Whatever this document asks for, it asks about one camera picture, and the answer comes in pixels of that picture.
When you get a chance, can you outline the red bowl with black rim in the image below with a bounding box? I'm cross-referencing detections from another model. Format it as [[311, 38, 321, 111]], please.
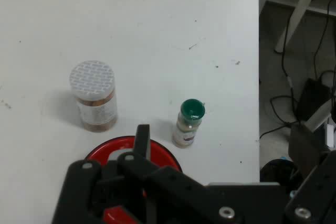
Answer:
[[83, 135, 183, 223]]

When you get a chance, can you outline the black power adapter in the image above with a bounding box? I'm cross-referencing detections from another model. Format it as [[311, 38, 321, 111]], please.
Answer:
[[297, 78, 332, 121]]

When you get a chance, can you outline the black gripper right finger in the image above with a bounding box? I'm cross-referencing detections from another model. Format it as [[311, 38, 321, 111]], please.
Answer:
[[284, 123, 336, 224]]

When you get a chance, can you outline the green-capped spice bottle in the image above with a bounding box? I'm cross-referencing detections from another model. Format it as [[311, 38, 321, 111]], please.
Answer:
[[172, 99, 206, 149]]

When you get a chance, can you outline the white slanted furniture leg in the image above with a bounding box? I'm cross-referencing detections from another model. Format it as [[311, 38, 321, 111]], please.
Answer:
[[274, 0, 328, 54]]

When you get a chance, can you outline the thin black floor cable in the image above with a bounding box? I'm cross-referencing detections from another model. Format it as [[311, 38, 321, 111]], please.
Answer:
[[259, 95, 300, 140], [281, 6, 300, 120]]

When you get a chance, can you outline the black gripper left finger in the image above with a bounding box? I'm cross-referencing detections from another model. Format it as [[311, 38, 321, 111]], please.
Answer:
[[51, 124, 243, 224]]

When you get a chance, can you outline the white-lidded jar of brown snacks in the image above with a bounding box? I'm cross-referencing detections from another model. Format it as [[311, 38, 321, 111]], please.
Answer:
[[69, 60, 118, 132]]

